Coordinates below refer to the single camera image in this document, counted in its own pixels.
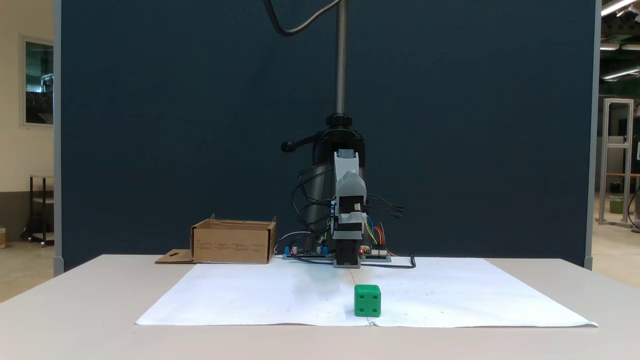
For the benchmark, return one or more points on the green bin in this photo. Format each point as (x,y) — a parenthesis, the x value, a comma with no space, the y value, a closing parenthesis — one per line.
(616,205)

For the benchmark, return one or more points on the black shelf cart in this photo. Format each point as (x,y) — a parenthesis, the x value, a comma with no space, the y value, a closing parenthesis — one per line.
(42,200)

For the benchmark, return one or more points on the ceiling light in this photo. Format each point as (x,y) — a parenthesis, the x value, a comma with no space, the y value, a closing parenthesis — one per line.
(610,46)
(620,74)
(617,6)

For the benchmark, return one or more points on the brown cardboard box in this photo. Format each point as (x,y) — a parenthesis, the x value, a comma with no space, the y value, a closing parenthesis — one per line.
(232,245)

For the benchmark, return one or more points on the blue circuit board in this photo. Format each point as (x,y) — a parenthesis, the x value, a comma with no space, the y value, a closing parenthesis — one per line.
(305,254)

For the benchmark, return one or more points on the dark blue partition panel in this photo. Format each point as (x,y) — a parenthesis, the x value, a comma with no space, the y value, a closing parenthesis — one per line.
(150,125)

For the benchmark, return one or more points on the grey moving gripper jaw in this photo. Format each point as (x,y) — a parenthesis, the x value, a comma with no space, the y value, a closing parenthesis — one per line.
(351,185)

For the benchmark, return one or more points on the metal gooseneck pole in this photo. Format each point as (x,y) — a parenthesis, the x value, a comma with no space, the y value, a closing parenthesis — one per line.
(340,60)

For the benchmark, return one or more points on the aluminium profile frame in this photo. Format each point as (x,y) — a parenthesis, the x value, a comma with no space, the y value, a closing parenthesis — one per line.
(606,160)

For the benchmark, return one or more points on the green dice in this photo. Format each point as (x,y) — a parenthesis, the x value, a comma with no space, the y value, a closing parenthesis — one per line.
(367,301)

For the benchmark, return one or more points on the white paper sheet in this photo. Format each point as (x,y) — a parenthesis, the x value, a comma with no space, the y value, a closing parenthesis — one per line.
(250,295)

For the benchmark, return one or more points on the framed window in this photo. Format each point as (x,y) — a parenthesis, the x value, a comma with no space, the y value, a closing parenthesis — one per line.
(39,82)

